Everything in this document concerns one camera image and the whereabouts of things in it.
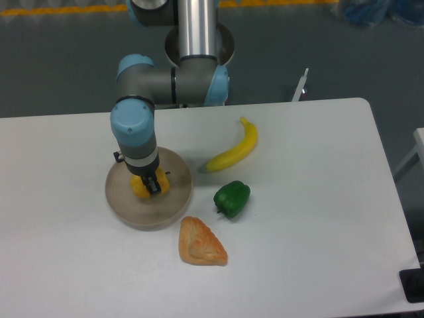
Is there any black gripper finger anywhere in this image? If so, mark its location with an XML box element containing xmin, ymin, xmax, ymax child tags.
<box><xmin>141</xmin><ymin>175</ymin><xmax>162</xmax><ymax>195</ymax></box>

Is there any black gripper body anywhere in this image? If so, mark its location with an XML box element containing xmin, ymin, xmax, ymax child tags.
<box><xmin>113</xmin><ymin>150</ymin><xmax>160</xmax><ymax>180</ymax></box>

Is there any yellow bell pepper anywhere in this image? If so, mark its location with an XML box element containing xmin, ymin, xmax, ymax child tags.
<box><xmin>130</xmin><ymin>167</ymin><xmax>170</xmax><ymax>199</ymax></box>

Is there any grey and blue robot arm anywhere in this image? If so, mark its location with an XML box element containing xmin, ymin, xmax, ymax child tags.
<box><xmin>110</xmin><ymin>1</ymin><xmax>229</xmax><ymax>195</ymax></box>

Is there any beige round plate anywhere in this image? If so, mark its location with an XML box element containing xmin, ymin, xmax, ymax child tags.
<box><xmin>105</xmin><ymin>147</ymin><xmax>193</xmax><ymax>231</ymax></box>

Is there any green bell pepper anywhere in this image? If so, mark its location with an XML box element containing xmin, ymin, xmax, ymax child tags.
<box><xmin>213</xmin><ymin>180</ymin><xmax>250</xmax><ymax>219</ymax></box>

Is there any golden triangular pastry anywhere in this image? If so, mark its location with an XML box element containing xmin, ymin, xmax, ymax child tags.
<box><xmin>178</xmin><ymin>217</ymin><xmax>228</xmax><ymax>266</ymax></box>

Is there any yellow banana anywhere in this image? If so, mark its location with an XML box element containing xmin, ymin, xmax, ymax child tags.
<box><xmin>205</xmin><ymin>117</ymin><xmax>258</xmax><ymax>172</ymax></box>

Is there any white furniture edge at right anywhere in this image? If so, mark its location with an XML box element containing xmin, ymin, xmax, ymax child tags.
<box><xmin>392</xmin><ymin>127</ymin><xmax>423</xmax><ymax>183</ymax></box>

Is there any black device at table edge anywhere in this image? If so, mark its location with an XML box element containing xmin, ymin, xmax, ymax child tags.
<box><xmin>399</xmin><ymin>268</ymin><xmax>423</xmax><ymax>303</ymax></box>

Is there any white metal frame bar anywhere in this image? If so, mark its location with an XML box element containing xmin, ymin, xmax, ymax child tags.
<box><xmin>291</xmin><ymin>68</ymin><xmax>309</xmax><ymax>102</ymax></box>

